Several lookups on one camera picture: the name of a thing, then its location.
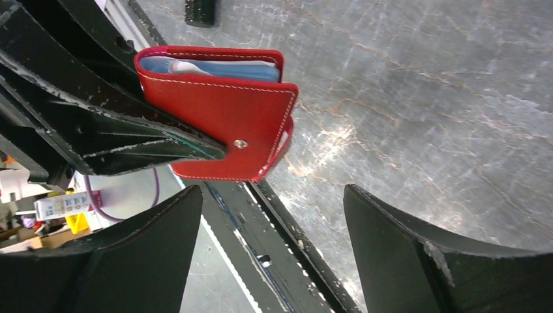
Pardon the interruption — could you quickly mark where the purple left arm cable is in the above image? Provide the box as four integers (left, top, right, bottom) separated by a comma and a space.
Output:
82, 166, 162, 224

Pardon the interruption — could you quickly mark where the red leather card holder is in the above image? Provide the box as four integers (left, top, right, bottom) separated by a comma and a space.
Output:
134, 46, 299, 181

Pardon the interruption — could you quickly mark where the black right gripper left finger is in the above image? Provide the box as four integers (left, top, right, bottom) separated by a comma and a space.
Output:
1, 185, 203, 312

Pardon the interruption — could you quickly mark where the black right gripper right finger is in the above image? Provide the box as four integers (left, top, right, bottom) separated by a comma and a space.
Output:
343, 184, 552, 312

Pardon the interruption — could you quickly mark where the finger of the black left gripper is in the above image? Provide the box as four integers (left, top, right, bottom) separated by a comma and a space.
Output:
1, 1, 226, 177

